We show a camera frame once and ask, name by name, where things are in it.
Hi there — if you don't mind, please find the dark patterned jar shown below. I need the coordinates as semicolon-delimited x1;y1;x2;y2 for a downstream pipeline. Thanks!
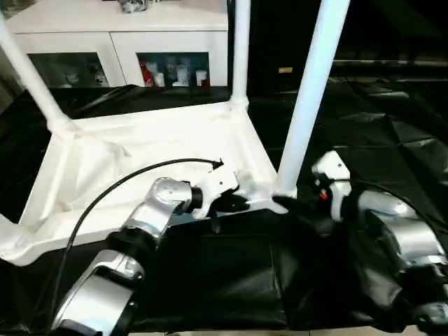
118;0;150;14

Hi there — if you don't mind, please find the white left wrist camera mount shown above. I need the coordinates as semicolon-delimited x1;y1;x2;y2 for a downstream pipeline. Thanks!
194;164;241;221

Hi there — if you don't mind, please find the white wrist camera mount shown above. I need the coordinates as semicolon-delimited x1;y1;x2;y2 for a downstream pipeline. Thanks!
311;150;352;222
194;164;241;221

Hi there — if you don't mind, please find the red bottle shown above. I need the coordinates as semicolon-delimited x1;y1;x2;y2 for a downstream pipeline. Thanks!
140;61;155;88

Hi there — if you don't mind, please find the white cabinet with glass doors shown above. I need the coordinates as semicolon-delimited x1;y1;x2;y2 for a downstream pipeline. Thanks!
6;0;230;88

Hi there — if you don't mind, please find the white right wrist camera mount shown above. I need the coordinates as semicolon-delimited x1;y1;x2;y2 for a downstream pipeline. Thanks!
311;150;352;222

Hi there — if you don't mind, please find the black plastic mat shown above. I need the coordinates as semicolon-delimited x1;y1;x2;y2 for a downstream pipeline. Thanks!
0;75;448;332

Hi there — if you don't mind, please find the white plastic table leg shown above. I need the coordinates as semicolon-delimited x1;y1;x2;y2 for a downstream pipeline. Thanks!
0;213;32;262
274;0;351;199
0;15;74;132
230;0;251;106

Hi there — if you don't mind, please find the white plastic table top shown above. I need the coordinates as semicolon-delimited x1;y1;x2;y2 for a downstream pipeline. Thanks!
0;99;298;267

